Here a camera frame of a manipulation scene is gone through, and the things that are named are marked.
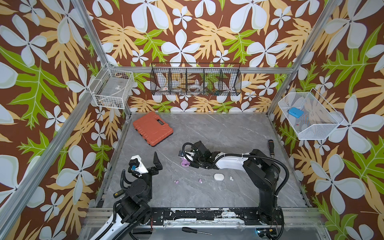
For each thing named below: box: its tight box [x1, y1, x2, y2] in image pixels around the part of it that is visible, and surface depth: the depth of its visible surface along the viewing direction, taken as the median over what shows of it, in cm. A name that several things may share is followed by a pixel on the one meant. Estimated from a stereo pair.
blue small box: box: [288, 107, 304, 119], surface depth 87 cm
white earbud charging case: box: [213, 173, 225, 181], surface depth 88 cm
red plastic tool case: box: [133, 111, 174, 147], surface depth 107 cm
